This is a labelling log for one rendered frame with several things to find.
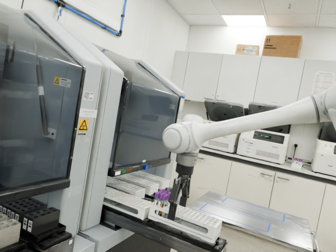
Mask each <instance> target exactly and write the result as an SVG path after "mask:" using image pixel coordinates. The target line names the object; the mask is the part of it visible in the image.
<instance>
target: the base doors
mask: <svg viewBox="0 0 336 252"><path fill-rule="evenodd" d="M200 158H203V159H200ZM206 163H209V164H212V165H213V166H212V165H209V164H206ZM176 166H177V162H176V156H175V157H174V163H173V169H172V175H171V180H170V186H169V187H171V188H172V187H173V184H174V179H177V177H178V175H179V174H178V173H177V172H176ZM261 173H263V174H261ZM248 174H249V175H253V176H257V177H253V176H248ZM264 174H267V175H264ZM268 175H272V176H268ZM277 177H280V178H277ZM281 178H284V179H281ZM285 179H289V180H285ZM270 180H272V181H270ZM276 181H278V182H276ZM209 191H212V192H215V193H219V194H222V195H225V196H229V197H232V198H236V199H239V200H242V201H246V202H249V203H253V204H256V205H259V206H263V207H266V208H269V209H273V210H276V211H280V212H283V213H286V214H290V215H293V216H296V217H300V218H303V219H307V220H309V226H310V230H311V231H313V232H316V238H317V244H318V249H319V251H320V252H336V186H335V185H331V184H326V183H322V182H318V181H314V180H310V179H305V178H301V177H297V176H293V175H289V174H284V173H280V172H275V171H271V170H267V169H263V168H259V167H255V166H251V165H247V164H242V163H238V162H234V161H233V162H232V161H230V160H226V159H221V158H217V157H213V156H209V155H204V154H200V153H199V154H198V158H197V162H196V165H195V166H194V169H193V174H192V175H191V180H190V191H189V195H188V196H189V198H187V201H186V206H188V205H189V204H191V203H192V202H194V201H195V200H197V199H198V198H200V197H201V196H203V195H204V194H206V193H207V192H209Z"/></svg>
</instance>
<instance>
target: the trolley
mask: <svg viewBox="0 0 336 252"><path fill-rule="evenodd" d="M186 208H188V209H191V210H194V211H197V212H200V213H203V214H205V215H208V216H211V217H214V218H217V219H220V220H222V224H223V225H225V226H228V227H231V228H234V229H237V230H240V231H243V232H246V233H249V234H252V235H254V236H257V237H260V238H263V239H266V240H269V241H272V242H275V243H278V244H281V245H283V246H286V247H289V248H292V249H295V250H297V252H314V251H313V244H312V237H311V234H312V235H313V238H314V244H315V250H316V252H319V247H318V242H317V236H316V232H314V231H311V230H310V223H309V220H308V219H304V218H301V217H298V216H294V215H291V214H288V213H284V212H281V211H277V210H274V209H271V208H267V207H264V206H260V205H257V204H254V203H250V202H247V201H244V200H240V199H237V198H233V197H230V196H227V195H223V194H220V193H217V192H213V191H208V192H207V193H205V194H204V195H203V196H201V197H200V198H198V199H197V200H195V201H194V202H192V203H191V204H189V205H188V206H186Z"/></svg>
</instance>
